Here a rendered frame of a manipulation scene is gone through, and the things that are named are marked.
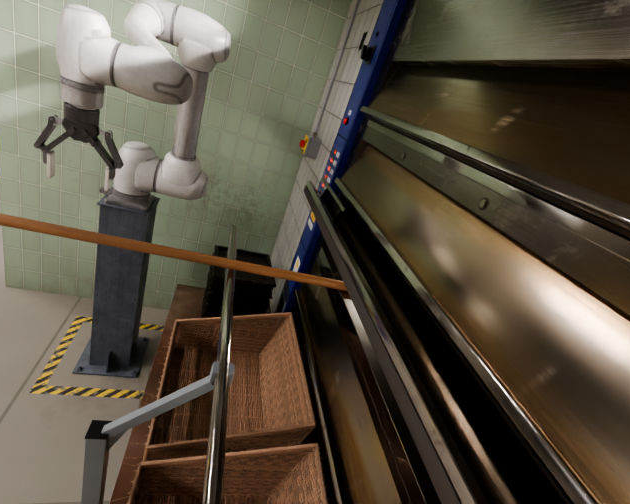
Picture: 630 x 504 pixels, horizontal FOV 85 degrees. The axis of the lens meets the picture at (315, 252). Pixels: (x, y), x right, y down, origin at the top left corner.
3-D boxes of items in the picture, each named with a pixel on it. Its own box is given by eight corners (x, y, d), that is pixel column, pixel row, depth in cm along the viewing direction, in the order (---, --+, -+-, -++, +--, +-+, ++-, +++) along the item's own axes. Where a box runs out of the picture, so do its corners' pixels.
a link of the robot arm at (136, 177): (119, 179, 164) (123, 133, 155) (159, 189, 169) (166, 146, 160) (106, 189, 150) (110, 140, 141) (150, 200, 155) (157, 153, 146)
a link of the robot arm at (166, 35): (128, -9, 110) (173, 8, 114) (146, -14, 124) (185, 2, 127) (128, 35, 118) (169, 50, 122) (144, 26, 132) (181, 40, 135)
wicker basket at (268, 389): (276, 355, 163) (293, 310, 152) (293, 480, 115) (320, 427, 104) (168, 345, 147) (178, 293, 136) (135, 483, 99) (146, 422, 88)
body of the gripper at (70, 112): (106, 107, 90) (104, 141, 94) (68, 96, 87) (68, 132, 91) (96, 112, 84) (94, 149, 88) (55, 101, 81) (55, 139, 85)
